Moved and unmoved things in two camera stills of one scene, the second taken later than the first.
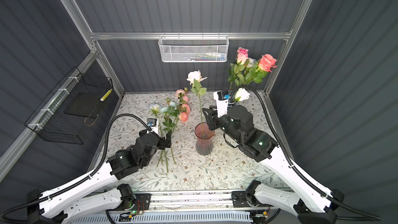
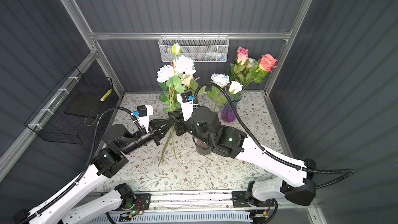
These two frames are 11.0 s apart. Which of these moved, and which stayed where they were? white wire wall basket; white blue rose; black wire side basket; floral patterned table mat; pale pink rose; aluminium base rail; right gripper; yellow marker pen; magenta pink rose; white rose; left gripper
Moved: pale pink rose; left gripper; white blue rose; white rose; right gripper
Stayed: white wire wall basket; aluminium base rail; yellow marker pen; floral patterned table mat; magenta pink rose; black wire side basket
